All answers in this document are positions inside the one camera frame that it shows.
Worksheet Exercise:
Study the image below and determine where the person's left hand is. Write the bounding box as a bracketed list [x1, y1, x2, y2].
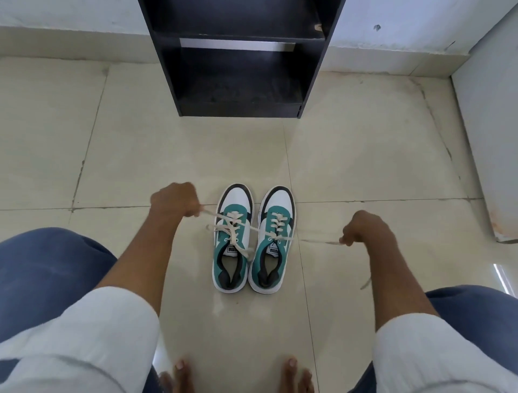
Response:
[149, 181, 203, 222]

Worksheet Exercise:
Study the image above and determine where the person's right hand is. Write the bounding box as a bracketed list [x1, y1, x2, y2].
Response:
[339, 209, 400, 254]

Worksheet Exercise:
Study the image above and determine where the cream shoelace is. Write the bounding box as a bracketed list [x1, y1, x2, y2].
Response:
[205, 210, 256, 260]

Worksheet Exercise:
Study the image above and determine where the black wooden shoe rack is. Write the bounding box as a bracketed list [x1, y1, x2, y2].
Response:
[137, 0, 347, 119]

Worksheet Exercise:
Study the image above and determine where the person's right forearm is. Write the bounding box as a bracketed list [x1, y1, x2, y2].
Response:
[362, 239, 440, 333]

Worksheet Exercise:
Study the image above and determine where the person's left forearm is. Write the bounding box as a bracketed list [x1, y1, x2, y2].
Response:
[95, 210, 191, 316]

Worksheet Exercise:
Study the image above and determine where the person's right jeans leg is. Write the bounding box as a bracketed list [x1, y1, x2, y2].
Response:
[347, 285, 518, 393]

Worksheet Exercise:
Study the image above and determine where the person's jeans leg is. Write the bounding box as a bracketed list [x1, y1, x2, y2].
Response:
[0, 227, 162, 393]
[347, 285, 518, 393]

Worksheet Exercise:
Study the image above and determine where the person's right white sleeve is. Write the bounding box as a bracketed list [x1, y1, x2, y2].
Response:
[374, 314, 518, 393]

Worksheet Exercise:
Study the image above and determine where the person's white sleeve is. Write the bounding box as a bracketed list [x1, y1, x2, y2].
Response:
[0, 286, 161, 393]
[374, 314, 518, 393]

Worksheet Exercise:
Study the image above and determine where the person's left jeans leg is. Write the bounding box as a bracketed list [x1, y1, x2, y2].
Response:
[0, 227, 162, 393]

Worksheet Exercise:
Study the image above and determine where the person's right foot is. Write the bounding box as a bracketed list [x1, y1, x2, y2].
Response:
[280, 356, 315, 393]

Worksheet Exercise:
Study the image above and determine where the person's foot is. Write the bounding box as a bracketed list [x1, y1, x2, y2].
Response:
[280, 356, 315, 393]
[159, 358, 191, 393]

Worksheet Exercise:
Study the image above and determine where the person's left white sleeve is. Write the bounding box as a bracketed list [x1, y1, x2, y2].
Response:
[0, 286, 161, 393]

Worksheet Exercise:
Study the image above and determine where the person's left foot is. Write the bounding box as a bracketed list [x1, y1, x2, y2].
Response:
[159, 358, 191, 393]

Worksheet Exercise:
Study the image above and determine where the white door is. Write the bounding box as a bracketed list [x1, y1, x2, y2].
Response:
[449, 30, 518, 245]

